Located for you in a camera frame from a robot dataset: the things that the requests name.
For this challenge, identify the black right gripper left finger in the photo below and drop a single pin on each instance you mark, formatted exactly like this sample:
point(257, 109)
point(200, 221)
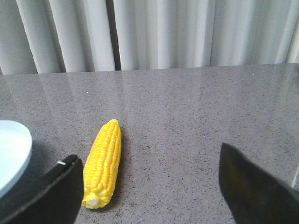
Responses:
point(55, 198)

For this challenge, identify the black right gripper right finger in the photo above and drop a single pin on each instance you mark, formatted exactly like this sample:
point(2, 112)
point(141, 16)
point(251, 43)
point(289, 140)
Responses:
point(253, 195)

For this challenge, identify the yellow corn cob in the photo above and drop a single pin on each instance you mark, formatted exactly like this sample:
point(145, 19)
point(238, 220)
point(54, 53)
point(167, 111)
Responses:
point(101, 167)

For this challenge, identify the light blue plate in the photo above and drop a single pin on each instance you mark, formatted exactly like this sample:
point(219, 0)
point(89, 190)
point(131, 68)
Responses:
point(15, 153)

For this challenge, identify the white pleated curtain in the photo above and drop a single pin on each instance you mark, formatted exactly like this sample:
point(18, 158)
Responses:
point(45, 36)

